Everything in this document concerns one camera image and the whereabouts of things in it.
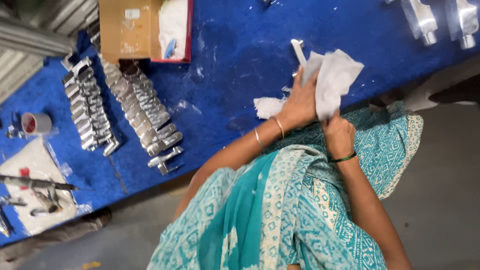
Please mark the person's right hand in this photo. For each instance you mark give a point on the person's right hand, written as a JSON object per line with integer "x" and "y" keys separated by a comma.
{"x": 339, "y": 137}

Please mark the person's left hand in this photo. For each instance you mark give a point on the person's left hand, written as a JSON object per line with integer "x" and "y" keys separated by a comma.
{"x": 300, "y": 103}

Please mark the person's right fingers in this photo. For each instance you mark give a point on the person's right fingers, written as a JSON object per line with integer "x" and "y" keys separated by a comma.
{"x": 333, "y": 120}

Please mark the person's left fingers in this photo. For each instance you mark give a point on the person's left fingers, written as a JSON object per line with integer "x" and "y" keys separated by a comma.
{"x": 305, "y": 80}

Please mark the white polishing cloth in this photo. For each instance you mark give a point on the white polishing cloth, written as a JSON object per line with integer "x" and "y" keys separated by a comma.
{"x": 333, "y": 82}

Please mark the green bangle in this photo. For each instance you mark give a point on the green bangle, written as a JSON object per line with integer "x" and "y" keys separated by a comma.
{"x": 343, "y": 158}

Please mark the small white cloth scrap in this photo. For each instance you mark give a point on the small white cloth scrap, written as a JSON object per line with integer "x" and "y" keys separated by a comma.
{"x": 268, "y": 107}

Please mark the gold bangle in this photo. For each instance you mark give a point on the gold bangle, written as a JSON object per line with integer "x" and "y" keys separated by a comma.
{"x": 279, "y": 126}

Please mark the silver bangle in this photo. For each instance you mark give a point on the silver bangle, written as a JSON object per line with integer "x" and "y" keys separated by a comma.
{"x": 258, "y": 138}

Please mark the blue felt table cover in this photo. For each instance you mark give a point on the blue felt table cover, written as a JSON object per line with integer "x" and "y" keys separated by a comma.
{"x": 232, "y": 56}

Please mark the teal patterned garment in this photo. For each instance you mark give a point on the teal patterned garment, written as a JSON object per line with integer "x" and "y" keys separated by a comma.
{"x": 285, "y": 210}

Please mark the plastic-wrapped metal fitting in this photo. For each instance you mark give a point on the plastic-wrapped metal fitting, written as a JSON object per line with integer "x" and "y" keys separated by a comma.
{"x": 422, "y": 20}
{"x": 465, "y": 22}

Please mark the blue plastic scoop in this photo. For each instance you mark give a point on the blue plastic scoop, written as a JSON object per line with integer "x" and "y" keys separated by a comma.
{"x": 170, "y": 48}

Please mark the red tray of white powder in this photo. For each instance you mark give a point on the red tray of white powder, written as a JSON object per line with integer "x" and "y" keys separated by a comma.
{"x": 174, "y": 28}

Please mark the brown cardboard box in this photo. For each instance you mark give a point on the brown cardboard box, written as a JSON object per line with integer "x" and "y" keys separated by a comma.
{"x": 125, "y": 28}

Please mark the roll of tape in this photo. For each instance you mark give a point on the roll of tape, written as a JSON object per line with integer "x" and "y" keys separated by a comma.
{"x": 36, "y": 123}

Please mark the corrugated metal sheet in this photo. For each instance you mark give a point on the corrugated metal sheet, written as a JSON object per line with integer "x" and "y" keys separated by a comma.
{"x": 30, "y": 41}

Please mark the metal pliers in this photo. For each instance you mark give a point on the metal pliers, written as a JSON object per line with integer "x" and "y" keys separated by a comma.
{"x": 47, "y": 200}

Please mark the dark long brush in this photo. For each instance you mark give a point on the dark long brush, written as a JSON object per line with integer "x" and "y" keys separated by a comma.
{"x": 37, "y": 183}

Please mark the white sheet with tools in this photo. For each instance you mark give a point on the white sheet with tools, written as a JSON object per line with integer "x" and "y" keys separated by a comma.
{"x": 35, "y": 191}

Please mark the small metal clamp part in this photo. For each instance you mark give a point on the small metal clamp part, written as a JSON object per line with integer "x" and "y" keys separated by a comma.
{"x": 13, "y": 127}

